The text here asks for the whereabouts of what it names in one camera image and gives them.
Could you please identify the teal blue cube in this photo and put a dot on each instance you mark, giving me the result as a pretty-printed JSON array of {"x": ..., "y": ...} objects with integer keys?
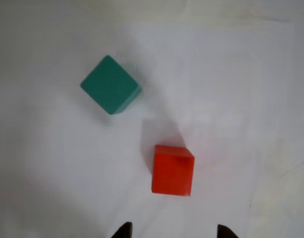
[{"x": 109, "y": 85}]

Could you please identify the red cube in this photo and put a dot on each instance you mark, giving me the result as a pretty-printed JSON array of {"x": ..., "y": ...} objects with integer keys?
[{"x": 171, "y": 173}]

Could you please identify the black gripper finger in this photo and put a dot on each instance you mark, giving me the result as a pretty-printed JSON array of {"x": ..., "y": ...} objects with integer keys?
[
  {"x": 223, "y": 233},
  {"x": 125, "y": 231}
]

